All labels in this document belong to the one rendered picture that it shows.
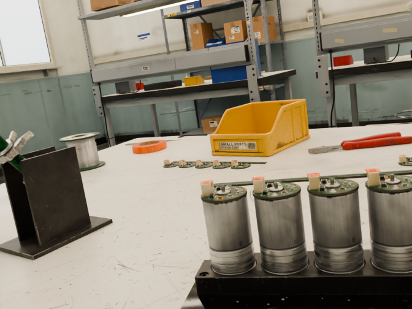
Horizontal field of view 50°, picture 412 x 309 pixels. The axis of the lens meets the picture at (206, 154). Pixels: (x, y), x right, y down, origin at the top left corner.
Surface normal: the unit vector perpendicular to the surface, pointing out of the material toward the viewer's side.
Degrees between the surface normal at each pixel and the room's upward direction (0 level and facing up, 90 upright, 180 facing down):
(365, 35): 90
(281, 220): 90
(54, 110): 90
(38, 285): 0
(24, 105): 90
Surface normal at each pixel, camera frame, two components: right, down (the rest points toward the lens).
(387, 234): -0.59, 0.24
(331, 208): -0.37, 0.24
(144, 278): -0.15, -0.97
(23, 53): 0.86, -0.02
